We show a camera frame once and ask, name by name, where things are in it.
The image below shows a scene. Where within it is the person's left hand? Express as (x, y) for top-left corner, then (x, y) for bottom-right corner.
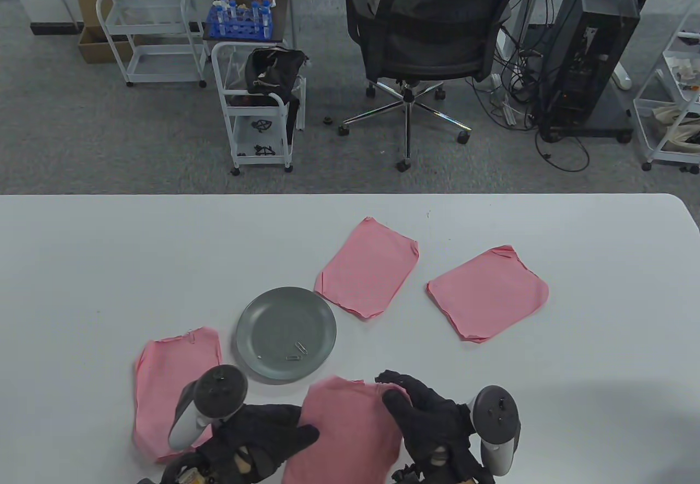
(161, 404), (320, 484)

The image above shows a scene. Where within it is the person's right hand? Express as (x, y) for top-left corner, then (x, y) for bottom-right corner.
(374, 370), (495, 484)

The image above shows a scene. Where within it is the pink paper stack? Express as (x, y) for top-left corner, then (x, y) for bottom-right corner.
(282, 376), (411, 484)
(133, 326), (222, 464)
(427, 244), (550, 344)
(314, 217), (420, 319)

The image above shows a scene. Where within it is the grey round plate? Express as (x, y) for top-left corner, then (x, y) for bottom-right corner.
(236, 287), (337, 382)

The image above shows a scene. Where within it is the black and white left controller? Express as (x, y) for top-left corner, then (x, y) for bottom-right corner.
(167, 365), (248, 451)

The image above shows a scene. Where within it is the black and white controller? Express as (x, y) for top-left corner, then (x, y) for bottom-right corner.
(167, 365), (248, 451)
(471, 386), (520, 476)

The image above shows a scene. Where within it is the black and white right controller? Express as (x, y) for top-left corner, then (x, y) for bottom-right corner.
(471, 386), (520, 476)

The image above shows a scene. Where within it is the white rolling cart with bag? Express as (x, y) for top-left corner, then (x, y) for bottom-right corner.
(211, 41), (307, 176)

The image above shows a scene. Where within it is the white power strip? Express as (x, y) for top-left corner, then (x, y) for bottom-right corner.
(488, 73), (519, 127)

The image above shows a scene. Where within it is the dark rolling computer stand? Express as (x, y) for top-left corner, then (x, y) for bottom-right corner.
(539, 88), (635, 143)

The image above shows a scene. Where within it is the black bag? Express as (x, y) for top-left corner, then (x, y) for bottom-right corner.
(244, 48), (310, 108)

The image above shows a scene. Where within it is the empty white rolling cart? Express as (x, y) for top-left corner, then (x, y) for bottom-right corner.
(96, 0), (208, 89)

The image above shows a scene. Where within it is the white rolling cart with clutter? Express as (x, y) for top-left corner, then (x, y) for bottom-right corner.
(633, 0), (700, 173)

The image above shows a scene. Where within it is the black mesh office chair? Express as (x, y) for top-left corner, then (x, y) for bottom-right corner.
(337, 0), (539, 172)

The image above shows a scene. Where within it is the beige cloth bag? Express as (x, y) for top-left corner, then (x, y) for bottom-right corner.
(651, 106), (700, 144)

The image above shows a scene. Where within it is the blue test tube rack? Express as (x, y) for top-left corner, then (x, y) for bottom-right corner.
(205, 3), (274, 40)

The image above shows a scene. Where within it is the white desk foot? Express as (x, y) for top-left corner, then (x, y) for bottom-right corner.
(611, 60), (633, 91)

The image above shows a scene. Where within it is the black computer tower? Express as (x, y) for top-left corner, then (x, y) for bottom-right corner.
(539, 0), (640, 129)

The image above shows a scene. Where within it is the dark brown side table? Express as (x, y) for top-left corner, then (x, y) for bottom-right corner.
(202, 0), (296, 50)

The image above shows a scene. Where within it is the group of blue-capped test tubes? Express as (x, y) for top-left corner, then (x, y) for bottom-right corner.
(211, 0), (274, 28)

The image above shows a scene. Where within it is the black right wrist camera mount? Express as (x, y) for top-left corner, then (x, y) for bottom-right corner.
(389, 463), (433, 484)

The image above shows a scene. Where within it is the tangle of black cables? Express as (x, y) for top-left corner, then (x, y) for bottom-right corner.
(470, 0), (591, 173)

